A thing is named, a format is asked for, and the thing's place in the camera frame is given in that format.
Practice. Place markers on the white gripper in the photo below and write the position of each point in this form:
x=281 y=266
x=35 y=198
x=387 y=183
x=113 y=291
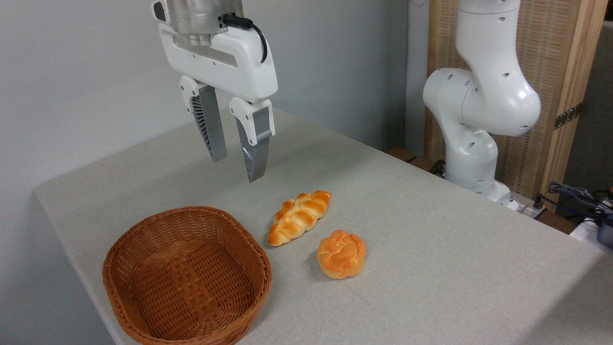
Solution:
x=239 y=62

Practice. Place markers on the long braided bread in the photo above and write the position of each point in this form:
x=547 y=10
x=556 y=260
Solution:
x=299 y=218

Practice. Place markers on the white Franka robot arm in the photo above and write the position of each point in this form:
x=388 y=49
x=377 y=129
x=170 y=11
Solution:
x=488 y=96

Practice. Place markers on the brown wicker basket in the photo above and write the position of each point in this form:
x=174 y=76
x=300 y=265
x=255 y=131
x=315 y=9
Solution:
x=187 y=282

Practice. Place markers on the round knotted bread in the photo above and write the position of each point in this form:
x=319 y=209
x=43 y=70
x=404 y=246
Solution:
x=342 y=255

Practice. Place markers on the metal screen hinge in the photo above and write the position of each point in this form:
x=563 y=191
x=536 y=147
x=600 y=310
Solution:
x=567 y=116

